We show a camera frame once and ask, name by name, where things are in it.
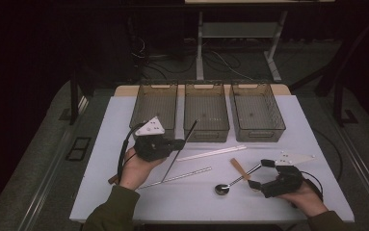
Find thin black floor cable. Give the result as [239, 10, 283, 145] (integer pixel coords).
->
[311, 128, 344, 183]

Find metal chopstick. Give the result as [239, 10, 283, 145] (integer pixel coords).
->
[138, 166, 213, 191]
[161, 118, 199, 184]

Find right hand-held gripper black cable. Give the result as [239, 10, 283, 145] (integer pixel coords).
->
[301, 170, 325, 204]

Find white floor cable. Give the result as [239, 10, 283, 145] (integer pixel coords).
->
[211, 50, 254, 81]

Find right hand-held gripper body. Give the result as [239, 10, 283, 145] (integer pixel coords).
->
[260, 151, 317, 199]

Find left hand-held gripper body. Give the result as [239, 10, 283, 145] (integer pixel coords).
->
[133, 115, 174, 163]

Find white table cover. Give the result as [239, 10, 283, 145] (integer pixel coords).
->
[69, 93, 356, 224]

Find white metal desk frame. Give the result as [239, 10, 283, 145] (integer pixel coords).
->
[184, 0, 336, 82]

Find person's right hand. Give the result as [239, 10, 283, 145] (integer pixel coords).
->
[277, 183, 329, 218]

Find left hand-held gripper black cable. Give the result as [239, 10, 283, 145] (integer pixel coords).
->
[117, 122, 146, 186]

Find wooden-handled clear spoon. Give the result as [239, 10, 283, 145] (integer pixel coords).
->
[229, 157, 261, 193]

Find black floor socket frame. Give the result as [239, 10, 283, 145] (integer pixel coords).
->
[65, 137, 92, 163]

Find translucent brown plastic bin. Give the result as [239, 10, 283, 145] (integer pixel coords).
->
[229, 82, 286, 143]
[129, 82, 179, 142]
[183, 81, 230, 143]

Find metal spoon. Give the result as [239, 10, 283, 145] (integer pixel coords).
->
[214, 164, 263, 196]

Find metal floor rail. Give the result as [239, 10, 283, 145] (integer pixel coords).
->
[330, 118, 369, 222]
[19, 95, 90, 231]

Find black metal stand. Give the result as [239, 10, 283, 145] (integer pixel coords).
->
[59, 68, 89, 127]
[331, 75, 359, 128]

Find black floor cables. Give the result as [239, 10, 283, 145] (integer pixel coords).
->
[129, 34, 243, 81]

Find hand-held gripper black cable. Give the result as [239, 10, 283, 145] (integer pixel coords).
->
[301, 170, 325, 204]
[117, 122, 146, 186]

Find person's left hand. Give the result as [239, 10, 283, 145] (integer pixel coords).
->
[119, 147, 167, 192]

